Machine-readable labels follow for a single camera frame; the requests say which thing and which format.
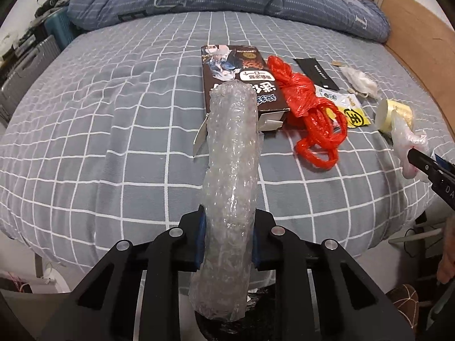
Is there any cream round cup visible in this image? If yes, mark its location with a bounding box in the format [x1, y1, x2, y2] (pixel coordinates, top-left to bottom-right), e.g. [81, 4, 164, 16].
[375, 98, 416, 136]

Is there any black packet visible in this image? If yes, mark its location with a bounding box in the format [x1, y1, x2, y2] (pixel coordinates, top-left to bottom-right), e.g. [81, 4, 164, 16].
[294, 58, 339, 91]

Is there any teal suitcase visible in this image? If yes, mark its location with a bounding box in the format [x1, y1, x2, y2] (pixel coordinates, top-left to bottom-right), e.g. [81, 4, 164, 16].
[44, 7, 83, 51]

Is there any grey checked bed sheet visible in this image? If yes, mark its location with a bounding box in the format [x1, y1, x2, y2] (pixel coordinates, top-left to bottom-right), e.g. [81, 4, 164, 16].
[1, 12, 454, 271]

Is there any yellow white snack wrapper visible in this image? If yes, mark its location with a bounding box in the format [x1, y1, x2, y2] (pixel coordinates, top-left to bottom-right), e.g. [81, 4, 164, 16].
[315, 86, 371, 128]

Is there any clear bubble wrap roll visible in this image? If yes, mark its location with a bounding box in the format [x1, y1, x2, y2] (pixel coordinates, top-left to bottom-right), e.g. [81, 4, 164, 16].
[190, 80, 264, 322]

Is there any red plastic bag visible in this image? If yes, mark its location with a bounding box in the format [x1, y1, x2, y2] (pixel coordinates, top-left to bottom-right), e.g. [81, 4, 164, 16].
[267, 55, 348, 169]

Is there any person's right hand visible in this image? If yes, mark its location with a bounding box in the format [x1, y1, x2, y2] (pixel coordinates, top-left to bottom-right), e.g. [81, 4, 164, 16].
[437, 217, 455, 284]

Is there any crumpled clear plastic wrapper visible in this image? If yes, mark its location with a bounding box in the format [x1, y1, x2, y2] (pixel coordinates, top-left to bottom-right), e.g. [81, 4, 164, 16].
[332, 61, 381, 100]

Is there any wooden headboard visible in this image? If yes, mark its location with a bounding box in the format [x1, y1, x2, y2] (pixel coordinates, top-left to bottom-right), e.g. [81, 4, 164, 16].
[381, 0, 454, 132]

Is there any clutter pile on suitcases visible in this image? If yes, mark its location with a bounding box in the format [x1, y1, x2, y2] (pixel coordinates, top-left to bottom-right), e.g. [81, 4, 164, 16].
[1, 0, 69, 65]

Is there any grey suitcase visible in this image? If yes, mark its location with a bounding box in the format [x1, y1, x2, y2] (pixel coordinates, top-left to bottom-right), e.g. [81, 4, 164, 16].
[1, 35, 61, 126]

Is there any brown anime snack box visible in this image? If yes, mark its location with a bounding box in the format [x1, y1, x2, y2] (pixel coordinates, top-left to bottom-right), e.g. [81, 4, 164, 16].
[193, 44, 289, 157]

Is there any clear pink plastic wrapper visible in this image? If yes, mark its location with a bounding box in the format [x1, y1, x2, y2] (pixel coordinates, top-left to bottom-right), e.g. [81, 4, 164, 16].
[391, 110, 431, 179]

